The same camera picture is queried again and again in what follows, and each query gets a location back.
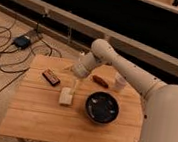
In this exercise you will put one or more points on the long wooden rail beam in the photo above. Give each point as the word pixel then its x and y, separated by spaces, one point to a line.
pixel 132 47

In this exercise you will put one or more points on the white cup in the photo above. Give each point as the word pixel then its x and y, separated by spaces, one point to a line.
pixel 119 83

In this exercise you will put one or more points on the brown oblong object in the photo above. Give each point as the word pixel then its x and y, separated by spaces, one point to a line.
pixel 100 81

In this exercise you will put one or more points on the dark red rectangular box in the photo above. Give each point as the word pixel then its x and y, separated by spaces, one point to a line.
pixel 51 77

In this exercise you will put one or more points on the wooden table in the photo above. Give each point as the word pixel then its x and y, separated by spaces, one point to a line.
pixel 34 112

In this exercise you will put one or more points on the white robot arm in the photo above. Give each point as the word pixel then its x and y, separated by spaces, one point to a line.
pixel 160 122

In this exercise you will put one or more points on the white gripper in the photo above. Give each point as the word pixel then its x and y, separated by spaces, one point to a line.
pixel 78 69

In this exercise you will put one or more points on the dark ceramic bowl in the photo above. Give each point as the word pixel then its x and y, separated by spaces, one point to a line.
pixel 102 107

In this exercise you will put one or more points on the blue power box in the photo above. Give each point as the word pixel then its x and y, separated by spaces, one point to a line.
pixel 22 42

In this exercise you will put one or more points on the beige sponge block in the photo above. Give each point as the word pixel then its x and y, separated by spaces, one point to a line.
pixel 66 96

